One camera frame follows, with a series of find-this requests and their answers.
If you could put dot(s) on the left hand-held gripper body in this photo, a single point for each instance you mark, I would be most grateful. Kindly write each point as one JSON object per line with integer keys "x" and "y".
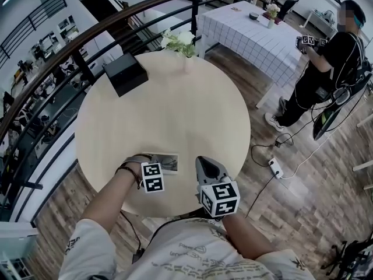
{"x": 153, "y": 176}

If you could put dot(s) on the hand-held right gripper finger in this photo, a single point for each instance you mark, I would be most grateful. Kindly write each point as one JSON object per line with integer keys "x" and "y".
{"x": 201, "y": 171}
{"x": 218, "y": 166}

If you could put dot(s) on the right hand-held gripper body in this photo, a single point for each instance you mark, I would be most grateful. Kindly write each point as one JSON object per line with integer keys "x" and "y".
{"x": 220, "y": 198}

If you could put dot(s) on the person's left forearm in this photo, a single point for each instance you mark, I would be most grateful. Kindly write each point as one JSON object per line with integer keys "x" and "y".
{"x": 110, "y": 197}

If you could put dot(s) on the person's right forearm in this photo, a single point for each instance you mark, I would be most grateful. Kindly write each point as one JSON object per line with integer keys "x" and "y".
{"x": 247, "y": 238}

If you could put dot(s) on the round wooden table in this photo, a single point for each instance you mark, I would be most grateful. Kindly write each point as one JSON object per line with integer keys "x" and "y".
{"x": 175, "y": 112}

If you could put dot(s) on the white power strip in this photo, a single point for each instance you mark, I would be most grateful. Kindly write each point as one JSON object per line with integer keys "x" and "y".
{"x": 275, "y": 167}

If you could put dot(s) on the person's white printed shirt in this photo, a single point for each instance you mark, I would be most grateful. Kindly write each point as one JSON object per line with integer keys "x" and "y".
{"x": 189, "y": 252}

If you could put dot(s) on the black power adapter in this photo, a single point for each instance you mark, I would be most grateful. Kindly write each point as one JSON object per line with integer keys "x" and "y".
{"x": 278, "y": 143}

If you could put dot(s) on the black box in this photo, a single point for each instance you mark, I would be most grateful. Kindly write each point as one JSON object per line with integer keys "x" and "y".
{"x": 125, "y": 73}

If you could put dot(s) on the white vase with white flowers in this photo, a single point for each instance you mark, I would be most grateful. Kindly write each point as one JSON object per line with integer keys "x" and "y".
{"x": 180, "y": 44}

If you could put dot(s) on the table with checked cloth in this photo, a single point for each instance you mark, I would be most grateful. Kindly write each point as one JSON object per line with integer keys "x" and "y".
{"x": 247, "y": 39}

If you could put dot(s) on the black railing with brown handrail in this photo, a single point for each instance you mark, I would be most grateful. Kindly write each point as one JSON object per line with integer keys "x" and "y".
{"x": 122, "y": 17}

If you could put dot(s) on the white desk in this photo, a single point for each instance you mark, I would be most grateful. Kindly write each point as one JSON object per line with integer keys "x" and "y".
{"x": 364, "y": 165}

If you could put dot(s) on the dark small bowl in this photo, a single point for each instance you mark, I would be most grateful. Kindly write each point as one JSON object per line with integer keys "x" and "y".
{"x": 253, "y": 16}

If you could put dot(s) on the dark red book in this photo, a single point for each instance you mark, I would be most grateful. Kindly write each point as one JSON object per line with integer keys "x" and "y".
{"x": 279, "y": 21}

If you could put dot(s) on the small green vase with flowers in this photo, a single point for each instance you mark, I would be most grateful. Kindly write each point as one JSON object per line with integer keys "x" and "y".
{"x": 272, "y": 13}

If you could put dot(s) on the black metal railing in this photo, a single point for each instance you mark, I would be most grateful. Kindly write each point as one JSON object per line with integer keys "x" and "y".
{"x": 35, "y": 19}

